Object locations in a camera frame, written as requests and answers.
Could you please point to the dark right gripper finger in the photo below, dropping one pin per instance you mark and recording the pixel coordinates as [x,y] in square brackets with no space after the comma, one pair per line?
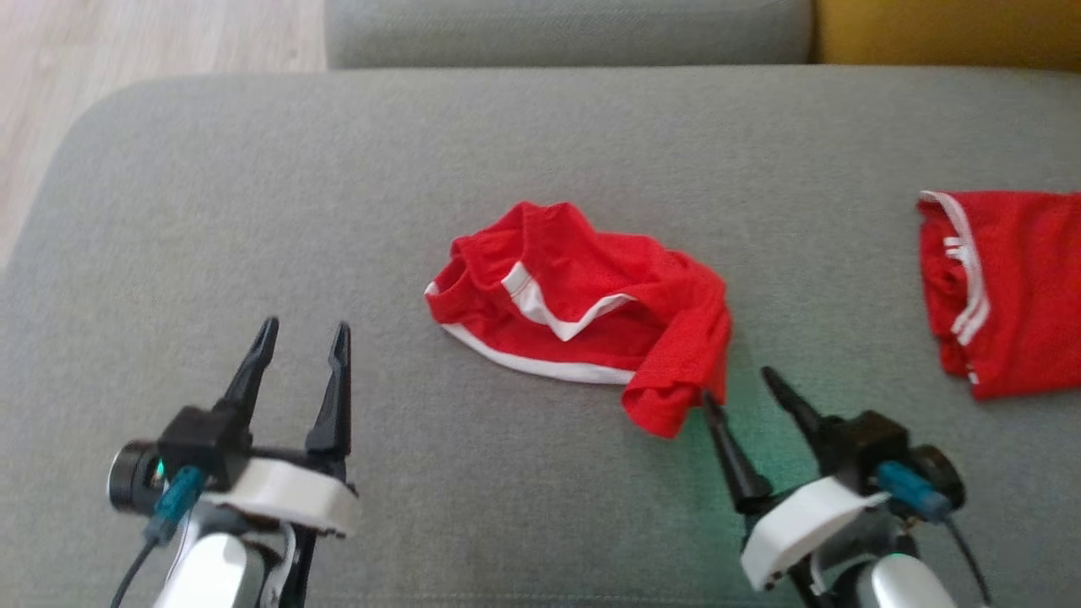
[798,409]
[735,460]

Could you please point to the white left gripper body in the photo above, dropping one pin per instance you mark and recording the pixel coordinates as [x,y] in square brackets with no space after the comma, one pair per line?
[291,498]

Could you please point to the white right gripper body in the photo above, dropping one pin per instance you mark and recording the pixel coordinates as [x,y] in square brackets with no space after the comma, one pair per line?
[802,528]

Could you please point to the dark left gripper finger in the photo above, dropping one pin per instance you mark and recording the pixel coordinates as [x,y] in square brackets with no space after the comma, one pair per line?
[253,371]
[334,397]

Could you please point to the red white-trimmed mesh shorts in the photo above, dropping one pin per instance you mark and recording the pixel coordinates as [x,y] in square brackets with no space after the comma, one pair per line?
[591,279]

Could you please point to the red numbered basketball jersey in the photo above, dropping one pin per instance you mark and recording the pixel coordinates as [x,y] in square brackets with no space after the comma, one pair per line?
[1013,287]

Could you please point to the left wrist blue connector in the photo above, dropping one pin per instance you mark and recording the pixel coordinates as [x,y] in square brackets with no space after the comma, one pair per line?
[177,498]

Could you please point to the wrist blue connector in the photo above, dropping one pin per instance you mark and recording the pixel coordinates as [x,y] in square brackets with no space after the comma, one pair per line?
[177,498]
[912,491]

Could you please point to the right wrist blue connector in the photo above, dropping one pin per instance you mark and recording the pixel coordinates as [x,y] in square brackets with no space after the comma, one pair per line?
[912,491]

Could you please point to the large grey sofa seat cushion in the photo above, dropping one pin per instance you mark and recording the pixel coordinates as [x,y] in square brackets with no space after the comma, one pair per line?
[338,211]

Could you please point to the large yellow sofa backrest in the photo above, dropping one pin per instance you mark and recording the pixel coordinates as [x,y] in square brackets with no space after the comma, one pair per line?
[946,34]

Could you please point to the middle grey sofa seat cushion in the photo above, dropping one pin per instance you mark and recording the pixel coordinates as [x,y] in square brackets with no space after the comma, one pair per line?
[566,29]

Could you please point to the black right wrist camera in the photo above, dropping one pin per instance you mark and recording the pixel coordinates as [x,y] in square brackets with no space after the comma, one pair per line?
[878,443]

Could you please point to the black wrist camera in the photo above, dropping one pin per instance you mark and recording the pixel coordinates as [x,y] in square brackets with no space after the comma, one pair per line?
[194,447]
[878,443]

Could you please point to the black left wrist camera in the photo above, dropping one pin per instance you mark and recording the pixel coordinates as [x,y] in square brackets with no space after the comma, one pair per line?
[194,447]

